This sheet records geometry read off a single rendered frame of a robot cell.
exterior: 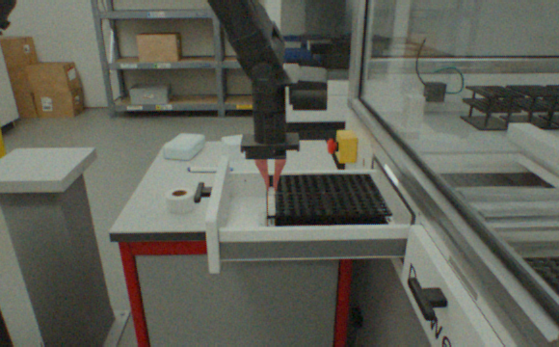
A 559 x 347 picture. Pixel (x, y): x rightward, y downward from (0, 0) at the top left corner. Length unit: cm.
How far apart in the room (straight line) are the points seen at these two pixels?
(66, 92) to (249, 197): 430
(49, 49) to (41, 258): 414
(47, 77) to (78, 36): 60
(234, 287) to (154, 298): 20
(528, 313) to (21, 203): 136
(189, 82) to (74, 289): 378
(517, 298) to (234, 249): 43
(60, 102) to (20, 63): 53
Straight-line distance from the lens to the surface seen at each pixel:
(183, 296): 111
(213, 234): 69
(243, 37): 62
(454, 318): 56
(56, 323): 175
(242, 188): 93
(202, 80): 508
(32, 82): 524
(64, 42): 544
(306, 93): 69
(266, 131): 71
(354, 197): 81
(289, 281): 107
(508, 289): 48
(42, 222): 151
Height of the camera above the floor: 126
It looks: 24 degrees down
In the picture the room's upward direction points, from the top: straight up
